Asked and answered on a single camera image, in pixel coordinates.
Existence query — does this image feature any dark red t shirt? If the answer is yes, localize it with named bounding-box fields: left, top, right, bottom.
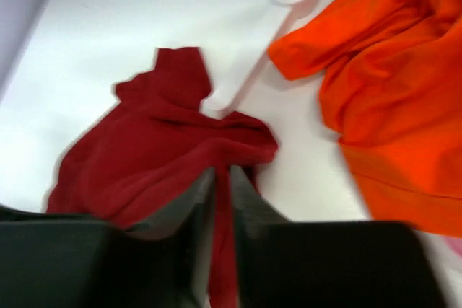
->
left=47, top=47, right=278, bottom=307

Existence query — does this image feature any orange t shirt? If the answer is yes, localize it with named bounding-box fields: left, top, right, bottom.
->
left=268, top=0, right=461, bottom=237

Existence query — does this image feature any pink t shirt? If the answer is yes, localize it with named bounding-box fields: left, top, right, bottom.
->
left=445, top=237, right=462, bottom=257

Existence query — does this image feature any white clothes rack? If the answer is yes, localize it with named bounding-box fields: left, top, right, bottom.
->
left=199, top=0, right=319, bottom=119

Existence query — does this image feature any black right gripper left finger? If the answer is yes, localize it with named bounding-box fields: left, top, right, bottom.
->
left=1, top=169, right=215, bottom=307

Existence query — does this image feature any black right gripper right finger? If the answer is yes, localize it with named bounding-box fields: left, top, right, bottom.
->
left=230, top=166, right=448, bottom=307

